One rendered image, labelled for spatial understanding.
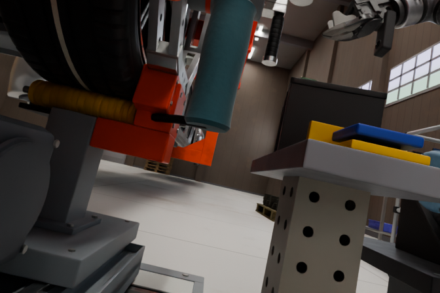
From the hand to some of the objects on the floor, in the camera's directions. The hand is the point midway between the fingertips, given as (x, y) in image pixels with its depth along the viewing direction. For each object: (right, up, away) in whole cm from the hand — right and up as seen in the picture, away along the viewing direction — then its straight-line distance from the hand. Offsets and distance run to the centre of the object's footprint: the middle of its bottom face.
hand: (328, 35), depth 81 cm
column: (-21, -73, -39) cm, 85 cm away
